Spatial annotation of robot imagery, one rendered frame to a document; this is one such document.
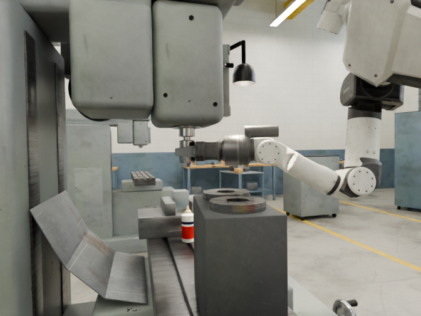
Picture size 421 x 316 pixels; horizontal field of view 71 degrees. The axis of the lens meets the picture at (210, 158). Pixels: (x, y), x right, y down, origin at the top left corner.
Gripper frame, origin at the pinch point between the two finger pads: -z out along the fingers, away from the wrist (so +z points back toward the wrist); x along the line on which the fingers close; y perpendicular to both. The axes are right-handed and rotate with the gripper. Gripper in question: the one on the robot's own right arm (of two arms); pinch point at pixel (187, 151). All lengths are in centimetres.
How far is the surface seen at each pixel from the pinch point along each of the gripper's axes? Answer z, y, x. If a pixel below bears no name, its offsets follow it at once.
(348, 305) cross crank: 50, 53, -15
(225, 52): 12.0, -28.8, -1.9
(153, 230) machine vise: -12.7, 24.9, -5.8
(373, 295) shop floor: 126, 125, -169
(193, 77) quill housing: 3.7, -19.2, 9.4
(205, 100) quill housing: 6.7, -13.2, 8.3
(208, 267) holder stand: 10.2, 15.9, 45.5
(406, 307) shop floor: 142, 125, -151
